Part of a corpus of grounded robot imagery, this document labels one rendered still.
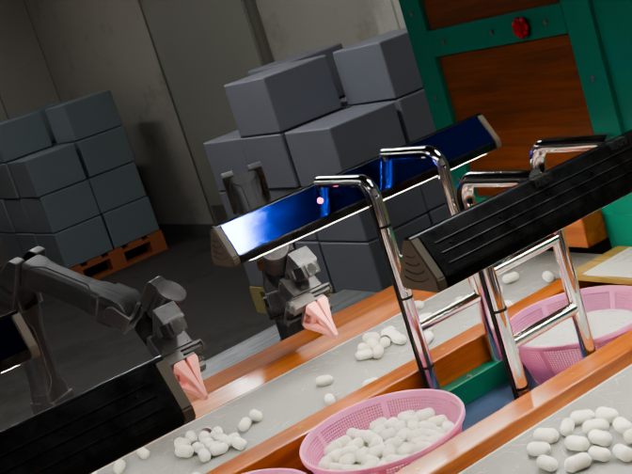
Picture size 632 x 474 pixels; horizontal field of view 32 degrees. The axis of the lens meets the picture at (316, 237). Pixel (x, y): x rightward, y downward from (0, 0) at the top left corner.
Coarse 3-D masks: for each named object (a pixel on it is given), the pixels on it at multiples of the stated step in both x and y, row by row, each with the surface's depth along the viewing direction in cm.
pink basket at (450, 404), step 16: (368, 400) 183; (384, 400) 182; (400, 400) 182; (416, 400) 181; (432, 400) 178; (448, 400) 175; (336, 416) 181; (352, 416) 182; (384, 416) 182; (448, 416) 175; (464, 416) 166; (320, 432) 178; (448, 432) 161; (304, 448) 173; (320, 448) 177; (432, 448) 159; (304, 464) 167; (384, 464) 157; (400, 464) 157
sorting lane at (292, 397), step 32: (544, 256) 239; (512, 288) 225; (448, 320) 218; (352, 352) 217; (384, 352) 212; (288, 384) 211; (352, 384) 201; (224, 416) 205; (288, 416) 195; (160, 448) 199
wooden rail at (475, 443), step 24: (624, 336) 176; (600, 360) 170; (624, 360) 170; (552, 384) 167; (576, 384) 165; (504, 408) 164; (528, 408) 162; (552, 408) 163; (480, 432) 159; (504, 432) 158; (432, 456) 156; (456, 456) 154; (480, 456) 156
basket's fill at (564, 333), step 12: (600, 312) 200; (612, 312) 199; (624, 312) 197; (564, 324) 198; (600, 324) 192; (612, 324) 190; (624, 324) 191; (540, 336) 197; (552, 336) 194; (564, 336) 192; (576, 336) 192; (600, 336) 188
